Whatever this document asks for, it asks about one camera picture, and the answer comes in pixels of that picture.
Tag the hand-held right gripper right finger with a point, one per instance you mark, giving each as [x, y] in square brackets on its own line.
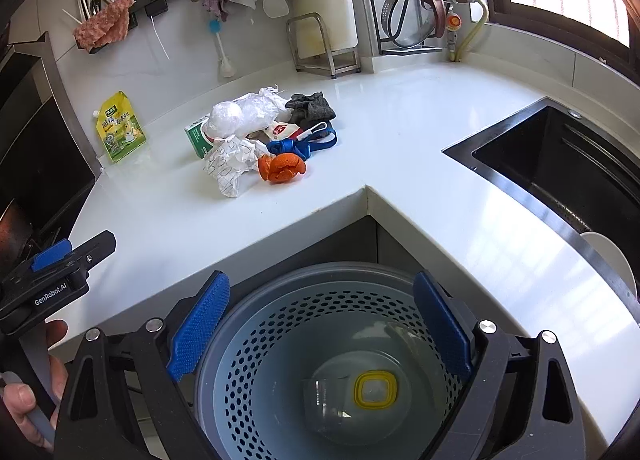
[442, 327]

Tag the clear plastic cup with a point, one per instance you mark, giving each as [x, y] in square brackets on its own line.
[325, 405]

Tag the dark grey cloth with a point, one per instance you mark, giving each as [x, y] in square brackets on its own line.
[310, 107]

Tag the white bottle brush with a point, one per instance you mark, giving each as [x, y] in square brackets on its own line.
[222, 57]

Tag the white plastic bag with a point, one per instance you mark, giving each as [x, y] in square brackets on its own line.
[235, 117]

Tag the red and white snack wrapper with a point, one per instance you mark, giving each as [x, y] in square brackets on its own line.
[280, 130]

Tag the green and white carton box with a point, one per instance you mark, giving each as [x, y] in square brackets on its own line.
[196, 140]

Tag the yellow green spout pouch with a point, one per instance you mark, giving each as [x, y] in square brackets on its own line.
[120, 129]

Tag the steel kitchen sink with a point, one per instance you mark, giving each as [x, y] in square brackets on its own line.
[550, 164]

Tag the printed paper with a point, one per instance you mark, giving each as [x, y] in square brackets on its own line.
[230, 164]

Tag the pink dishcloth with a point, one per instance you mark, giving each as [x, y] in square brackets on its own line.
[102, 22]

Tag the grey cabinet front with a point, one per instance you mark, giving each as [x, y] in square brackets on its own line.
[325, 245]

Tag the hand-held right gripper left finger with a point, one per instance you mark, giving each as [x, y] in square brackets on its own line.
[197, 327]

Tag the black stove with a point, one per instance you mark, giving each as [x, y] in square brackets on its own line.
[30, 139]

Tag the grey perforated waste bin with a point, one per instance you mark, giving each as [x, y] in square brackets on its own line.
[280, 340]

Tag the orange peel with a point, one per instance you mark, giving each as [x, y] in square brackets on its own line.
[280, 167]

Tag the white plate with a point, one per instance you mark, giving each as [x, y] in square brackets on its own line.
[607, 260]

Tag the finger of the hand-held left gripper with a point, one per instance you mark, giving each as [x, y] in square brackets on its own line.
[52, 255]

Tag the person's left hand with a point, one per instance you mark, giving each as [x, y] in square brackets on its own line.
[20, 405]

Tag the metal cutting board rack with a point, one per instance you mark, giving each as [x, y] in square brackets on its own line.
[345, 64]

